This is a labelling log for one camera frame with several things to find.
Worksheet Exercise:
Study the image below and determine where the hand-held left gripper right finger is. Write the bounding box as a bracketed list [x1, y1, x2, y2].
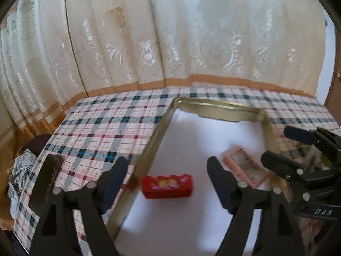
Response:
[206, 156, 301, 256]

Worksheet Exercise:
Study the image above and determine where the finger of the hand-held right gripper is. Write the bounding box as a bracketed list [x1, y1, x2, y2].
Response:
[260, 151, 333, 192]
[283, 126, 341, 155]

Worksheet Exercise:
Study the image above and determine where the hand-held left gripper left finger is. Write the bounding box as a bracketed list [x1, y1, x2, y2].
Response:
[29, 157, 129, 256]

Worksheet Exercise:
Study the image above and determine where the pink box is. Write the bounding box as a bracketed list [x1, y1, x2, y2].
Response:
[222, 146, 272, 188]

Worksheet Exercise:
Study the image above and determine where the gold metal tin tray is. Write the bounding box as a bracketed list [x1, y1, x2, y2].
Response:
[106, 97, 283, 256]

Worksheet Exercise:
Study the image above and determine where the red printed box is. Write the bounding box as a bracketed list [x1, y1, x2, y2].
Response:
[141, 174, 194, 199]

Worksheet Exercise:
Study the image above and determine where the brown wooden door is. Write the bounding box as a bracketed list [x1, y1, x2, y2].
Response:
[324, 19, 341, 128]

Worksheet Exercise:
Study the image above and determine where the plaid tablecloth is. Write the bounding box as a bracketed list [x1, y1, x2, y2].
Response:
[13, 87, 341, 256]

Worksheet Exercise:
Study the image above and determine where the black smartphone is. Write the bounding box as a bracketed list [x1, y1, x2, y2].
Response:
[28, 155, 64, 214]

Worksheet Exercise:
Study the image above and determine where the dark round object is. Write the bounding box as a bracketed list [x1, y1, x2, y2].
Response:
[20, 135, 52, 158]

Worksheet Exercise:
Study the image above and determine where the grey patterned cloth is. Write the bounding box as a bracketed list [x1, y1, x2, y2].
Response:
[7, 149, 36, 200]

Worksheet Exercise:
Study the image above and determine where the cream floral curtain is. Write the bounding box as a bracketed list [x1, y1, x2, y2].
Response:
[0, 0, 331, 139]

